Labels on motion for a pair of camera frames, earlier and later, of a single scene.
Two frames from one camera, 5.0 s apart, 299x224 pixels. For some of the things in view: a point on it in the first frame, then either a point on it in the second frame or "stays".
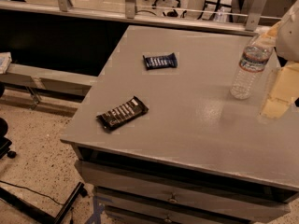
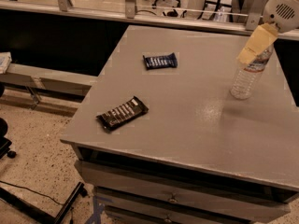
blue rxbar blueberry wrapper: x=167 y=61 stays
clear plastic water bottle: x=253 y=61 stays
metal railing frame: x=63 y=5 stays
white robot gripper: x=289 y=35 to x=281 y=15
